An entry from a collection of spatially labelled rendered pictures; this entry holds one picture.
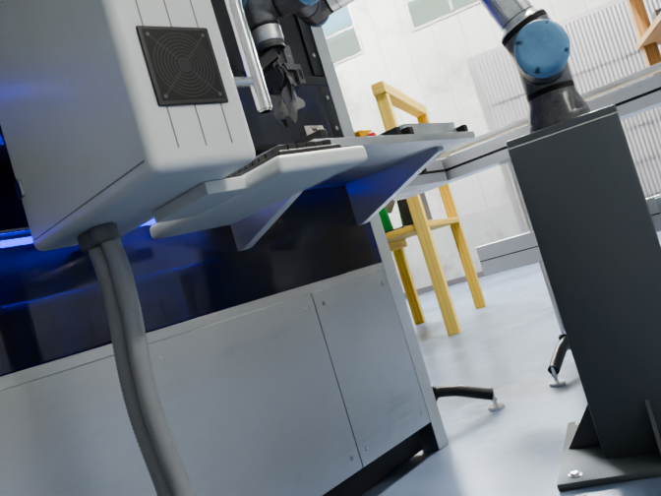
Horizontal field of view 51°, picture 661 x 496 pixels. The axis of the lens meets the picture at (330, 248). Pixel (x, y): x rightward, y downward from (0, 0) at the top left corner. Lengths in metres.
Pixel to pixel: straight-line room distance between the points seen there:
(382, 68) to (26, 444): 9.54
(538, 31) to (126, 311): 1.04
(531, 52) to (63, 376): 1.18
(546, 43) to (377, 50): 9.04
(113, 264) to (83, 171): 0.18
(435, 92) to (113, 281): 9.24
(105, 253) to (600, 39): 9.18
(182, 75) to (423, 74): 9.41
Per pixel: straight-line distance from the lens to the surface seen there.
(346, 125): 2.22
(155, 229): 1.41
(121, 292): 1.23
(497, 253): 2.83
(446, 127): 1.93
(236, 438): 1.64
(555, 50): 1.64
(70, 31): 1.13
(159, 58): 1.02
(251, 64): 1.12
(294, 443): 1.76
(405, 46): 10.51
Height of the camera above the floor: 0.60
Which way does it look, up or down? 2 degrees up
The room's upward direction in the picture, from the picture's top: 17 degrees counter-clockwise
